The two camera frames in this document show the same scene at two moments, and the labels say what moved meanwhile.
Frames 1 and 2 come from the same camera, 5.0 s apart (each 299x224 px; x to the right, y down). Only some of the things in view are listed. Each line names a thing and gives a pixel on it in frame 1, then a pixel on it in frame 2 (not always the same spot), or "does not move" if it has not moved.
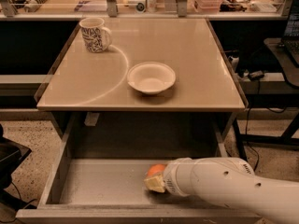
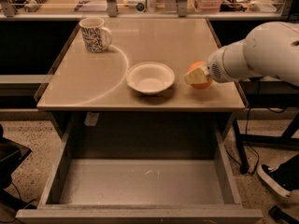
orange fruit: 157,169 -> 199,85
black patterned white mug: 96,36 does not move
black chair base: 11,154 does not move
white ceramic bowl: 150,77 does not move
